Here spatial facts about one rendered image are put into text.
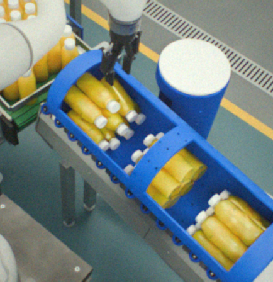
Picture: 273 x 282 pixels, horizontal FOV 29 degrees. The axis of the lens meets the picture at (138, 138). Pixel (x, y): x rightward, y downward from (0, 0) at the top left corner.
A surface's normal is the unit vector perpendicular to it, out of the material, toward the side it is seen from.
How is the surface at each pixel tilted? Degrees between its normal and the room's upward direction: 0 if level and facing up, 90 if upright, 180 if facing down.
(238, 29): 0
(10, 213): 1
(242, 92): 0
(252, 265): 46
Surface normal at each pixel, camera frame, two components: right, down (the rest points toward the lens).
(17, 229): 0.11, -0.54
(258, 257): -0.30, -0.15
